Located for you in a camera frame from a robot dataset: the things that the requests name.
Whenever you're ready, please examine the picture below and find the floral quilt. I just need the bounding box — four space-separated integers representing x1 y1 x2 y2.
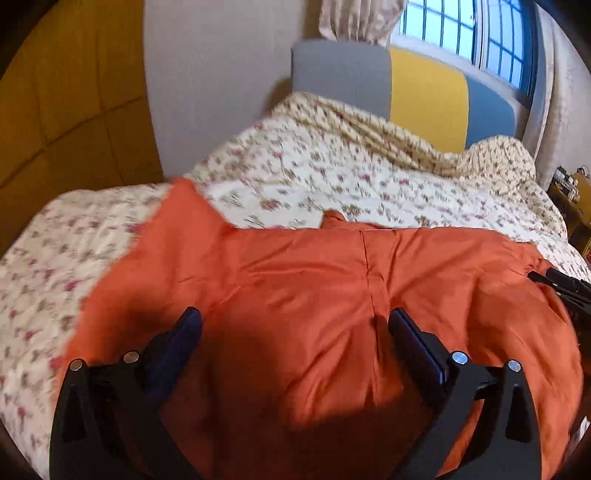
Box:
0 90 591 480

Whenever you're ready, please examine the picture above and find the orange padded jacket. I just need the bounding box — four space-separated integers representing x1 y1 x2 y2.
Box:
60 178 585 480

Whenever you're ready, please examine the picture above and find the grey yellow blue headboard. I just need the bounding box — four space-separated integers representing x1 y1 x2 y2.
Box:
290 39 518 151

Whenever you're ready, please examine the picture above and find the wooden desk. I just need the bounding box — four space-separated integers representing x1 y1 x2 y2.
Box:
547 178 591 259

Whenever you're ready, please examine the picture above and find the wooden wardrobe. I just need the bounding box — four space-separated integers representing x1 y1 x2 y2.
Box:
0 0 164 250

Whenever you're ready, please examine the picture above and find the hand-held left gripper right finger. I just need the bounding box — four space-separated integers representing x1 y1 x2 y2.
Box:
388 307 543 480

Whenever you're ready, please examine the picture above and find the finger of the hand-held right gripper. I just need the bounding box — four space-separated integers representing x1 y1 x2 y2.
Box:
541 265 591 289
527 270 591 301

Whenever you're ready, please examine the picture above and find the barred window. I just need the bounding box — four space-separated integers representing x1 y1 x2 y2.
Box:
397 0 541 100

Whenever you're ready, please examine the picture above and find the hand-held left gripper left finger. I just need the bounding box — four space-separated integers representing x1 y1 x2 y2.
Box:
48 306 204 480

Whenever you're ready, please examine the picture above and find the patterned curtain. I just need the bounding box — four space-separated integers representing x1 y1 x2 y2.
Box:
524 9 591 185
318 0 407 47

